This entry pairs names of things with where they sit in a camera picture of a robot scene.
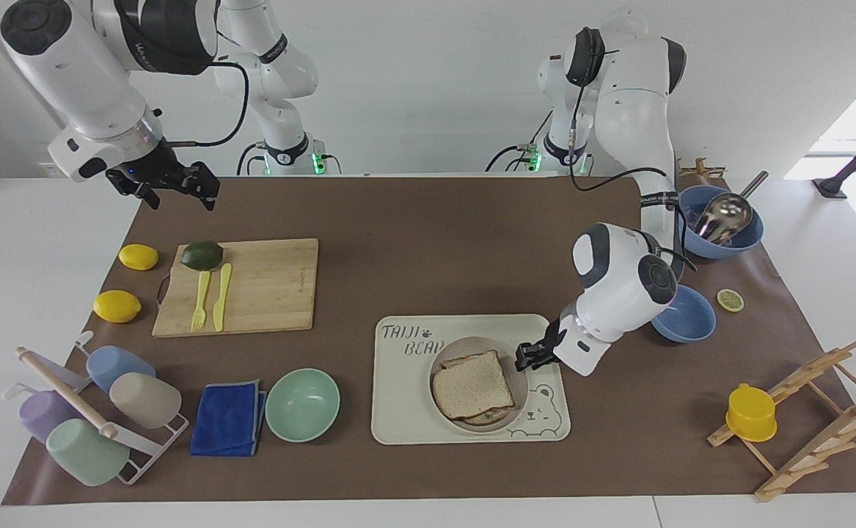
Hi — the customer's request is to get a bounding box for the blue folded cloth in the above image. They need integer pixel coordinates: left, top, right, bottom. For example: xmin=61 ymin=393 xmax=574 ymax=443
xmin=189 ymin=379 xmax=268 ymax=458

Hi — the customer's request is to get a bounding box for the yellow-green plastic knife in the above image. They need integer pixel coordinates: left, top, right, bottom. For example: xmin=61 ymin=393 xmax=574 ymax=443
xmin=212 ymin=263 xmax=233 ymax=332

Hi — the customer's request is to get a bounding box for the yellow plastic cup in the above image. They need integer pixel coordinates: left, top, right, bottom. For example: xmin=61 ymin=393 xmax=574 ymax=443
xmin=725 ymin=383 xmax=778 ymax=443

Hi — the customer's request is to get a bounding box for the sandwich bread slice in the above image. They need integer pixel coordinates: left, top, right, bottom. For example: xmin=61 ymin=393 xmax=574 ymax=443
xmin=431 ymin=349 xmax=516 ymax=421

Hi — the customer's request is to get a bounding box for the small wooden holder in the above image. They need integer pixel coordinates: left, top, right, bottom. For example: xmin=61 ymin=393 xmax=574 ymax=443
xmin=677 ymin=156 xmax=729 ymax=181

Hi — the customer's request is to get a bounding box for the black cable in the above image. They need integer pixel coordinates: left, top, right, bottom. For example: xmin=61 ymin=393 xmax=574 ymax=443
xmin=567 ymin=73 xmax=695 ymax=271
xmin=484 ymin=110 xmax=555 ymax=174
xmin=167 ymin=60 xmax=251 ymax=148
xmin=235 ymin=142 xmax=267 ymax=177

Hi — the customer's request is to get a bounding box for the wooden cutting board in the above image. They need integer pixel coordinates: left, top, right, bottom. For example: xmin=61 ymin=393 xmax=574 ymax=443
xmin=152 ymin=238 xmax=320 ymax=339

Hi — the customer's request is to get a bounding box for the wooden drying rack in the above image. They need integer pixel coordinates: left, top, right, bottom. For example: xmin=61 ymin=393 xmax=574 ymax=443
xmin=706 ymin=334 xmax=856 ymax=504

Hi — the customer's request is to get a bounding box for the cream placemat with bear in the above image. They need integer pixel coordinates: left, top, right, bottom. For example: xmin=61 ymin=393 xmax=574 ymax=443
xmin=371 ymin=314 xmax=572 ymax=446

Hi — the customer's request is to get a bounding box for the large blue bowl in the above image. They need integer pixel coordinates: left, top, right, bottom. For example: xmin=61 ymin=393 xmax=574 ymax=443
xmin=677 ymin=184 xmax=765 ymax=260

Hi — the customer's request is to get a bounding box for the purple plastic cup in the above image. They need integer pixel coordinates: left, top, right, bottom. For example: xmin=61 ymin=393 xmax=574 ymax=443
xmin=18 ymin=389 xmax=81 ymax=445

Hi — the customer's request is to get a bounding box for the sandwich bottom with filling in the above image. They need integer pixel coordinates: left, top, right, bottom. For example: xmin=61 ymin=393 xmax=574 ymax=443
xmin=461 ymin=405 xmax=515 ymax=428

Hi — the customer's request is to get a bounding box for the white wire cup rack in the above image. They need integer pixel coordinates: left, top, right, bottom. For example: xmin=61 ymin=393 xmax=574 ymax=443
xmin=2 ymin=330 xmax=191 ymax=486

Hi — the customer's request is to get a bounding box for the black stand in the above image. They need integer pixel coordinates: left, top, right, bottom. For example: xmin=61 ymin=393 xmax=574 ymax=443
xmin=811 ymin=117 xmax=856 ymax=200

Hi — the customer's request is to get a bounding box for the yellow lemon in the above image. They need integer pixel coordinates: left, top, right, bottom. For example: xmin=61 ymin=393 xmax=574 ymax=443
xmin=92 ymin=290 xmax=142 ymax=324
xmin=118 ymin=243 xmax=160 ymax=271

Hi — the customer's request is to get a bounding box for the yellow-green plastic fork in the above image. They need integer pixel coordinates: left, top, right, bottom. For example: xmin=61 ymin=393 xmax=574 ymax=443
xmin=191 ymin=271 xmax=212 ymax=333

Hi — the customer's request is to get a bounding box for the metal ladle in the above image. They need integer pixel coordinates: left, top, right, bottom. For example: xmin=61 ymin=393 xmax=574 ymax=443
xmin=694 ymin=171 xmax=770 ymax=246

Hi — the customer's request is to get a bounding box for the beige plastic cup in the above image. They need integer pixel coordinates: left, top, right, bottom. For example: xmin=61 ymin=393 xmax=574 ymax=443
xmin=109 ymin=372 xmax=183 ymax=430

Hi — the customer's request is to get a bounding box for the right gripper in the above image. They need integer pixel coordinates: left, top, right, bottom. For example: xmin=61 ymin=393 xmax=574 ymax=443
xmin=106 ymin=141 xmax=222 ymax=213

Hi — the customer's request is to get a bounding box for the small blue bowl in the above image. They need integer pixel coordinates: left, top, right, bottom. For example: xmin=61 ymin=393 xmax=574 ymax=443
xmin=650 ymin=285 xmax=717 ymax=344

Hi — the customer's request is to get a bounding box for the blue plastic cup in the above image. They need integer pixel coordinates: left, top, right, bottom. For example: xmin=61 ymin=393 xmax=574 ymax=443
xmin=86 ymin=345 xmax=157 ymax=395

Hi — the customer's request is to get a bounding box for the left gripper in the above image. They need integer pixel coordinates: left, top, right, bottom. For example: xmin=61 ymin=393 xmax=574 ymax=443
xmin=514 ymin=317 xmax=567 ymax=372

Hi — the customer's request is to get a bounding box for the mint green bowl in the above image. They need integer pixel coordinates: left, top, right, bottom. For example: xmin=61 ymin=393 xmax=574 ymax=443
xmin=265 ymin=367 xmax=341 ymax=444

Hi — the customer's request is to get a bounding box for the beige round plate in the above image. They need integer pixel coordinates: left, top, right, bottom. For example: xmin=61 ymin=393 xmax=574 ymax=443
xmin=428 ymin=336 xmax=530 ymax=435

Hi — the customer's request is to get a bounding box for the green plastic cup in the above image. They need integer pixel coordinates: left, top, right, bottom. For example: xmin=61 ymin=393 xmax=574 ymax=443
xmin=45 ymin=418 xmax=131 ymax=487

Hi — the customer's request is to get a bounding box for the green avocado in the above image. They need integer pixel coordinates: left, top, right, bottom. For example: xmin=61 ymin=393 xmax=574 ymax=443
xmin=180 ymin=241 xmax=224 ymax=272

